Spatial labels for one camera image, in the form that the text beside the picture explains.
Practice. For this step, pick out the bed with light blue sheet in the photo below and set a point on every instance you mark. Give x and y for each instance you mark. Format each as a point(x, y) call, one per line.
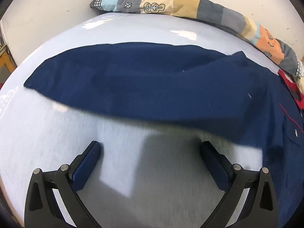
point(142, 30)

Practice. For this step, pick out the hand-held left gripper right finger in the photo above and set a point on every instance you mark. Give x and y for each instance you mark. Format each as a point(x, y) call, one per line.
point(215, 168)

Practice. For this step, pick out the navy blue work jacket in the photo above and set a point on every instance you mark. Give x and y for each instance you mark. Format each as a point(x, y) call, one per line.
point(154, 83)

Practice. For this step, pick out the yellow wooden furniture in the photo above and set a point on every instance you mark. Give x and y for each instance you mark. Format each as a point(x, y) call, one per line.
point(4, 60)

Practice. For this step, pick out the long patchwork bolster pillow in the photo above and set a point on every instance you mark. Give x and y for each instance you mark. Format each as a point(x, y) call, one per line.
point(185, 4)

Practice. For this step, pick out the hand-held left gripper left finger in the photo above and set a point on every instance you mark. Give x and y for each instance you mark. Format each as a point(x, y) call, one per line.
point(86, 166)

